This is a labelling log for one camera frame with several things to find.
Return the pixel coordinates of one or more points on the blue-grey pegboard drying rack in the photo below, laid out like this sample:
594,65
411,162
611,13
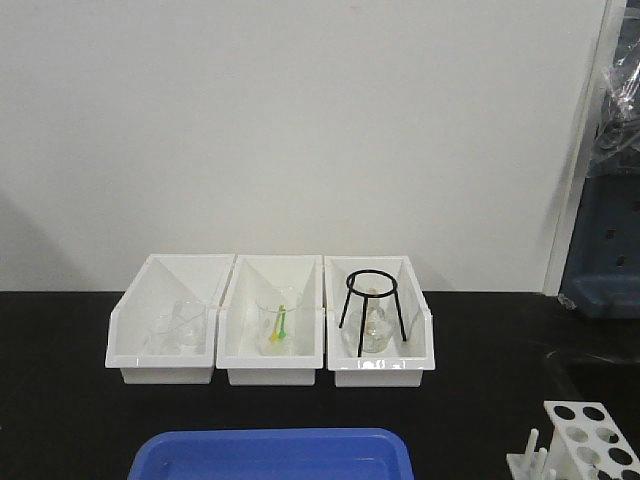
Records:
601,276

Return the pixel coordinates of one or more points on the white test tube rack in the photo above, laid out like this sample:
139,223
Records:
586,444

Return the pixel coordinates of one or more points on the beaker in middle bin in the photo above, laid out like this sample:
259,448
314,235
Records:
267,304

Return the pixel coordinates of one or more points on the middle white storage bin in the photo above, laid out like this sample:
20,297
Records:
237,353

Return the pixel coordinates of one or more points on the white storage bin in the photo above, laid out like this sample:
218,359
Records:
402,365
162,280
237,353

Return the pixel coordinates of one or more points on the glass flask in right bin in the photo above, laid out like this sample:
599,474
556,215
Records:
367,331

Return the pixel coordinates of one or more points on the yellow green plastic spatulas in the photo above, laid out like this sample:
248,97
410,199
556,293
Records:
278,331

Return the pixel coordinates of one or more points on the right white storage bin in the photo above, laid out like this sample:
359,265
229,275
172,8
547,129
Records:
402,365

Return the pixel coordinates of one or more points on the glassware in left bin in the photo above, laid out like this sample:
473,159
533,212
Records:
179,332

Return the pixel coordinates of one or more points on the left white storage bin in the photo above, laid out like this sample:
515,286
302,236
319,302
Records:
162,280

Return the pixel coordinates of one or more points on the blue plastic tray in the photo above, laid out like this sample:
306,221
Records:
305,453

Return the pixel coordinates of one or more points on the black sink basin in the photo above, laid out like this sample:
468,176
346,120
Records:
591,376

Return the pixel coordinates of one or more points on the clear plastic bag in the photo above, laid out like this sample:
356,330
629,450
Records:
616,145

